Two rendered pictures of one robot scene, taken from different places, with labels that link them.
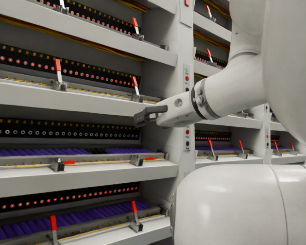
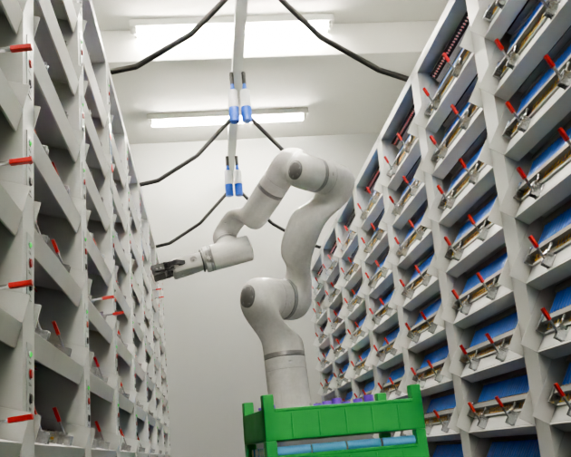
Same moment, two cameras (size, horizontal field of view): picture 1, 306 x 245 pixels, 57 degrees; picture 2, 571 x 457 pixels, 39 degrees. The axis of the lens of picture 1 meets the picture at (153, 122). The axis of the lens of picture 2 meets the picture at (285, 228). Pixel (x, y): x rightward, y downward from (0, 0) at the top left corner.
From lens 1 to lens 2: 213 cm
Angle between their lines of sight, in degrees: 52
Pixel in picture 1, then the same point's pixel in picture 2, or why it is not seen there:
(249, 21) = (254, 223)
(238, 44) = (224, 228)
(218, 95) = (221, 256)
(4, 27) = not seen: hidden behind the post
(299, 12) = (299, 233)
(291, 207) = (285, 286)
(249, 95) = (238, 257)
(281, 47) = (294, 239)
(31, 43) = not seen: hidden behind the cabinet
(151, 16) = not seen: hidden behind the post
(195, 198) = (261, 284)
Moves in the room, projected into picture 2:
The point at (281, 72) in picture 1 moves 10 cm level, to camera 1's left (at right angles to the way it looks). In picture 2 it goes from (293, 245) to (270, 240)
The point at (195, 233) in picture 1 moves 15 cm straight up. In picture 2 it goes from (265, 293) to (260, 242)
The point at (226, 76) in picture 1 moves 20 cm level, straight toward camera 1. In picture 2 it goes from (225, 246) to (260, 229)
